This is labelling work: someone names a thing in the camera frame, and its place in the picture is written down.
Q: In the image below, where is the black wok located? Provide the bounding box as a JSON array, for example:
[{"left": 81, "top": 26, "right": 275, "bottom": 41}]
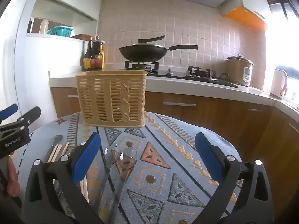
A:
[{"left": 119, "top": 44, "right": 199, "bottom": 62}]

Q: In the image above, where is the person's left hand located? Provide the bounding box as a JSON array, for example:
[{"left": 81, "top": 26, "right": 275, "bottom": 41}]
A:
[{"left": 6, "top": 155, "right": 21, "bottom": 197}]

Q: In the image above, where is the brown wooden board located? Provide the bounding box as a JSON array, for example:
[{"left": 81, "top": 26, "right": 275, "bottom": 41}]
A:
[{"left": 70, "top": 34, "right": 93, "bottom": 40}]

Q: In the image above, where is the black wok lid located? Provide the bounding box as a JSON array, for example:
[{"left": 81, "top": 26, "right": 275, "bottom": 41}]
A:
[{"left": 130, "top": 35, "right": 165, "bottom": 47}]

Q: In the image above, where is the teal plastic basket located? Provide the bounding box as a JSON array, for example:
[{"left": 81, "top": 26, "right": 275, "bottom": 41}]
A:
[{"left": 47, "top": 26, "right": 73, "bottom": 37}]

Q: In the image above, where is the beige plastic utensil basket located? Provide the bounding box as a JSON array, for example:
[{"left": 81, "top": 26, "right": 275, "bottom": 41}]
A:
[{"left": 75, "top": 70, "right": 148, "bottom": 129}]

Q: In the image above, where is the black gas stove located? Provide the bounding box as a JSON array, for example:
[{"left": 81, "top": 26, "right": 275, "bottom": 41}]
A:
[{"left": 124, "top": 61, "right": 239, "bottom": 88}]

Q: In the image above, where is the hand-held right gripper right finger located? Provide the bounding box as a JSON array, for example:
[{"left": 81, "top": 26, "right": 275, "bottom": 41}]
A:
[{"left": 194, "top": 132, "right": 274, "bottom": 224}]

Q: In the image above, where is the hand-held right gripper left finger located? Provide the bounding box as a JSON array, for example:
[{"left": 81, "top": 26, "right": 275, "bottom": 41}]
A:
[{"left": 23, "top": 132, "right": 104, "bottom": 224}]

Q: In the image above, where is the dark soy sauce bottle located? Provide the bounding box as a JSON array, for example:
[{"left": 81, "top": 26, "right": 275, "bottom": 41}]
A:
[{"left": 83, "top": 37, "right": 96, "bottom": 71}]

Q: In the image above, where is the white electric kettle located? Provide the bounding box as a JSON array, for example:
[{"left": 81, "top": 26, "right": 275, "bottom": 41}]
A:
[{"left": 270, "top": 69, "right": 288, "bottom": 99}]

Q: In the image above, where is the brown sauce bottle yellow label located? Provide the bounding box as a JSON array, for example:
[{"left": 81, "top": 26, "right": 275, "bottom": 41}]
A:
[{"left": 92, "top": 36, "right": 104, "bottom": 70}]

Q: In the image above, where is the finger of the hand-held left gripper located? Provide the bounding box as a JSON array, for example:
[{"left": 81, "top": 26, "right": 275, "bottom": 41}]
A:
[
  {"left": 0, "top": 104, "right": 19, "bottom": 122},
  {"left": 0, "top": 107, "right": 41, "bottom": 134}
]

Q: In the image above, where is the beige rice cooker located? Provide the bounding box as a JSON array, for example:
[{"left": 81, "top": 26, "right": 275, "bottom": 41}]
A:
[{"left": 226, "top": 54, "right": 255, "bottom": 87}]

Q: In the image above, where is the orange wall cabinet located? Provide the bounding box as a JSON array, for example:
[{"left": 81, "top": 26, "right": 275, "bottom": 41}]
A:
[{"left": 222, "top": 5, "right": 268, "bottom": 31}]

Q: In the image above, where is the patterned blue tablecloth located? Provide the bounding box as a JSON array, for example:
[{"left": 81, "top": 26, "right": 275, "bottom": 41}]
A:
[{"left": 9, "top": 112, "right": 242, "bottom": 224}]

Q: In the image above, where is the white plastic bottle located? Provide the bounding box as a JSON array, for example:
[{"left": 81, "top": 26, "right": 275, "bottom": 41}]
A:
[{"left": 39, "top": 20, "right": 49, "bottom": 34}]

